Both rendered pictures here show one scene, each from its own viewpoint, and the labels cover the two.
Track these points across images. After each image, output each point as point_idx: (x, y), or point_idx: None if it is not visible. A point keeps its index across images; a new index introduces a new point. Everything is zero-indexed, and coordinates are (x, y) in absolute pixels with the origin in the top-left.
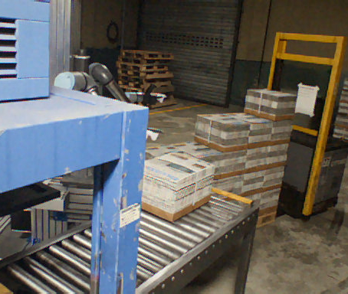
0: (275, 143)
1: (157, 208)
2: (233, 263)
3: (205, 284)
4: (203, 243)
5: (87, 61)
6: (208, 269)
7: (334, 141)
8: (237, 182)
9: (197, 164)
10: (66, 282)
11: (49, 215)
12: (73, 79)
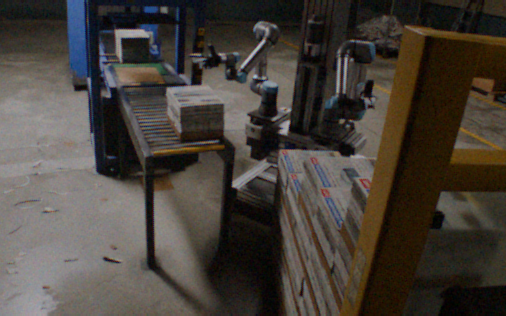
0: (334, 294)
1: None
2: (222, 315)
3: (207, 272)
4: (134, 118)
5: (309, 25)
6: (228, 288)
7: None
8: (297, 275)
9: (186, 100)
10: (150, 90)
11: None
12: (256, 25)
